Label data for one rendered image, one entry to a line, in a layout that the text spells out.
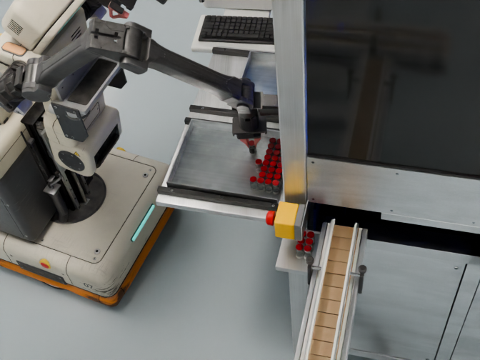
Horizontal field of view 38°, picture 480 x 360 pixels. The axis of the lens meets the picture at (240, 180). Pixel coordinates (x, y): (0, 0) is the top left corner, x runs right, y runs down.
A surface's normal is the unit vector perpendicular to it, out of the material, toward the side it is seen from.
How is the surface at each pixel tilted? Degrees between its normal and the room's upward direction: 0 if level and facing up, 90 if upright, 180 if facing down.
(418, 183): 90
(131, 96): 0
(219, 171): 0
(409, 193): 90
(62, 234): 0
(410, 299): 90
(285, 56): 90
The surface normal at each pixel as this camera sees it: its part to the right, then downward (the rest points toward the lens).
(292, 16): -0.24, 0.78
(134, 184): -0.08, -0.61
